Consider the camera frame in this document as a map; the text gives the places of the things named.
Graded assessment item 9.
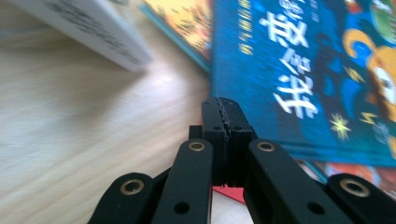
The white book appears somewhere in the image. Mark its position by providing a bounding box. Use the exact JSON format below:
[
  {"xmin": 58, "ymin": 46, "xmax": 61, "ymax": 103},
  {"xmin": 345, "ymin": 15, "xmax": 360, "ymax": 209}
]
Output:
[{"xmin": 8, "ymin": 0, "xmax": 153, "ymax": 73}]

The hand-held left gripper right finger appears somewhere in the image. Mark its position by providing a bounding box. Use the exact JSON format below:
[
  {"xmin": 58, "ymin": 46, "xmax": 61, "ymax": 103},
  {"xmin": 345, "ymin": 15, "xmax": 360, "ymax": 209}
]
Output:
[{"xmin": 218, "ymin": 97, "xmax": 258, "ymax": 188}]

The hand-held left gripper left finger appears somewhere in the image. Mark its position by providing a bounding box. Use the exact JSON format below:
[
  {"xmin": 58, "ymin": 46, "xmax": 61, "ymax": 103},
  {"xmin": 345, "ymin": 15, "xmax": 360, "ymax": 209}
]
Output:
[{"xmin": 189, "ymin": 97, "xmax": 226, "ymax": 185}]

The dark blue picture book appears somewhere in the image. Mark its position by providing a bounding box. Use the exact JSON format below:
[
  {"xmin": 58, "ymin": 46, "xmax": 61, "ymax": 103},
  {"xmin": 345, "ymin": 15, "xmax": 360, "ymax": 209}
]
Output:
[{"xmin": 210, "ymin": 0, "xmax": 396, "ymax": 169}]

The tiger and bear picture book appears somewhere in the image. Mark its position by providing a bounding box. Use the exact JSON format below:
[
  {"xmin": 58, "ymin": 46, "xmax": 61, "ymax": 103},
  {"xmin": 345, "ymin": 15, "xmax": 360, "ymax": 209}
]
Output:
[{"xmin": 138, "ymin": 0, "xmax": 396, "ymax": 200}]

